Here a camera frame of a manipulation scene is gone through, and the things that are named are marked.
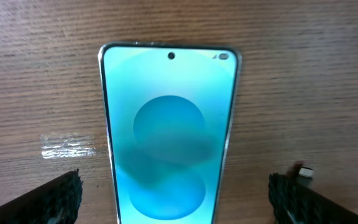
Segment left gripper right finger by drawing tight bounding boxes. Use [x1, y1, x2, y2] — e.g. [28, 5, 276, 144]
[268, 173, 358, 224]

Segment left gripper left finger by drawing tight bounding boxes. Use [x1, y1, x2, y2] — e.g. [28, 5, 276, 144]
[0, 169, 83, 224]

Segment black USB charging cable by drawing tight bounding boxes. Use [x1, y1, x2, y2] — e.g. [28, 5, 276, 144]
[286, 160, 315, 180]

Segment turquoise screen smartphone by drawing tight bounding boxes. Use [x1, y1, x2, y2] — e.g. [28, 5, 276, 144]
[98, 42, 242, 223]

